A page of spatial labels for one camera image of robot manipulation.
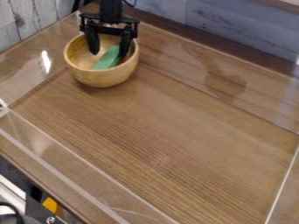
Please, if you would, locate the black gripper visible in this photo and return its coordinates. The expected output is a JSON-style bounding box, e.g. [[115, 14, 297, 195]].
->
[[79, 0, 140, 57]]

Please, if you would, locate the green rectangular block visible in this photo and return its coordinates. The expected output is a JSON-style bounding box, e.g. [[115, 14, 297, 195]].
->
[[93, 45, 123, 70]]

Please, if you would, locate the brown wooden bowl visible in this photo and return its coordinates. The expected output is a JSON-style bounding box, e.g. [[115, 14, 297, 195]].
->
[[62, 34, 139, 88]]

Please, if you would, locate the yellow label block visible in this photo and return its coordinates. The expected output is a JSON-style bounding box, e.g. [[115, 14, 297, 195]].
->
[[41, 197, 60, 214]]

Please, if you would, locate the black device with screw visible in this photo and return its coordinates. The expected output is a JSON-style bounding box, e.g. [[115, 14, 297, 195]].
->
[[24, 195, 83, 224]]

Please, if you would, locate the clear acrylic tray wall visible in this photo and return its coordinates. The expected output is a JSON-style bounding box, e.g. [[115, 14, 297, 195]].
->
[[0, 110, 179, 224]]

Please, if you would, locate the black cable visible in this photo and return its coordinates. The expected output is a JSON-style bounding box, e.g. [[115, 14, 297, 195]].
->
[[0, 201, 25, 224]]

